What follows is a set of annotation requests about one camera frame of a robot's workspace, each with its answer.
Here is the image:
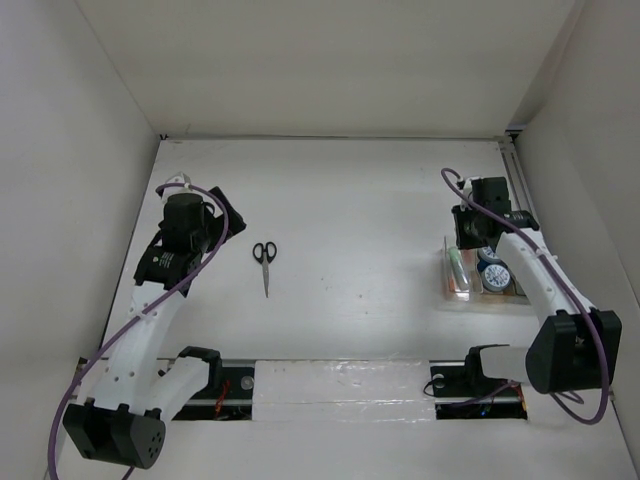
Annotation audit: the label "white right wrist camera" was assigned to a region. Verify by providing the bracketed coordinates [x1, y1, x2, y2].
[456, 177, 476, 211]

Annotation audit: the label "orange highlighter grey cap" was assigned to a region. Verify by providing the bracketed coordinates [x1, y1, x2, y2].
[443, 256, 457, 297]

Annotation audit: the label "black handled scissors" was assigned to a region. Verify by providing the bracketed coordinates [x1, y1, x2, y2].
[252, 241, 278, 298]

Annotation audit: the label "aluminium side rail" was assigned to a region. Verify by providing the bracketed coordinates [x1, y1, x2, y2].
[503, 130, 616, 399]

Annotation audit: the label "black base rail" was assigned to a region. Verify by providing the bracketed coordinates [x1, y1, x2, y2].
[176, 360, 528, 421]

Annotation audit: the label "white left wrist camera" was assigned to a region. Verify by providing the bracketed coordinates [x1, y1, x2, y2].
[166, 172, 191, 186]

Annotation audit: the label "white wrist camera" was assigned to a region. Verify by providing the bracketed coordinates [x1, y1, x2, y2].
[456, 177, 476, 211]
[166, 172, 191, 186]

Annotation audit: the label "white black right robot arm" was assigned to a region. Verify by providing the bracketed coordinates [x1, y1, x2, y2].
[448, 177, 622, 394]

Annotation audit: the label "blue white round jar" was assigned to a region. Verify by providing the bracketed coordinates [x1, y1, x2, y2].
[476, 247, 502, 270]
[480, 264, 512, 293]

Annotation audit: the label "green highlighter clear cap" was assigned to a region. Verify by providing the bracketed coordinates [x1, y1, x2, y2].
[447, 246, 471, 291]

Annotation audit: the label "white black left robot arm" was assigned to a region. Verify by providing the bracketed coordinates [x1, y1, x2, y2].
[56, 180, 246, 469]

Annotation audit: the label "wooden tray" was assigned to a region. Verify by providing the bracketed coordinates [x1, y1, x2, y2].
[472, 249, 529, 305]

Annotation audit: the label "clear plastic tray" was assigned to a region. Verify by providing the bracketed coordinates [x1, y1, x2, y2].
[441, 235, 483, 304]

